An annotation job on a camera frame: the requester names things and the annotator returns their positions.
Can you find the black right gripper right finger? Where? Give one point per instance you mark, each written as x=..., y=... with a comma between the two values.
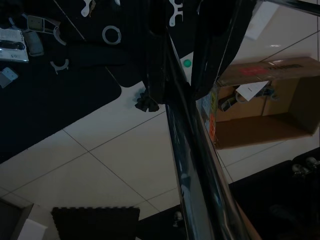
x=215, y=37

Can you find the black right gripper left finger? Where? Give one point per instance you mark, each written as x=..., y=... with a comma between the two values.
x=157, y=62

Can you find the black rounded floor rug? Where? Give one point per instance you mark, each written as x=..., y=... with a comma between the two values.
x=50, y=112

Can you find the small green cap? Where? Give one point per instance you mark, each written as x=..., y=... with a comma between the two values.
x=187, y=63

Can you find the black crumpled scrunchie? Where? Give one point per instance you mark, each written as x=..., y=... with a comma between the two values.
x=146, y=107

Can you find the white paper sheet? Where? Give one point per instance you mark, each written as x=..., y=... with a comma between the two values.
x=250, y=91

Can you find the black grey hand tool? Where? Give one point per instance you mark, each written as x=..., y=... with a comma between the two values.
x=226, y=103

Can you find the blue grey plastic tool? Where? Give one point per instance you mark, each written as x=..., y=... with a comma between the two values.
x=270, y=93

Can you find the open brown cardboard box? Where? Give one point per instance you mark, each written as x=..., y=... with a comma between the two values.
x=250, y=130

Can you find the white plastic clip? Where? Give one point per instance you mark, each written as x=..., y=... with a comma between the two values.
x=58, y=67

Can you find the grey ribbed piece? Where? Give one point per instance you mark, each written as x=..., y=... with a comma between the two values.
x=35, y=45

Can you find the white blister pack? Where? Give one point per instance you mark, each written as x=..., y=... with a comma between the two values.
x=12, y=47

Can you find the small grey-white piece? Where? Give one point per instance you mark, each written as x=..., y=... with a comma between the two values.
x=7, y=77

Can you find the silver caster wheel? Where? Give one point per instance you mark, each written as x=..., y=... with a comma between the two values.
x=300, y=170
x=177, y=218
x=312, y=162

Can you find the black interlocking foam mat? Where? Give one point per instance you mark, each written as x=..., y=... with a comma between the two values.
x=95, y=225

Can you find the dark grey cabinet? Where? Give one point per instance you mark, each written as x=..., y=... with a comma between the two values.
x=12, y=220

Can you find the grey white frame tool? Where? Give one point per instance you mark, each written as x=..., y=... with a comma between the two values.
x=36, y=23

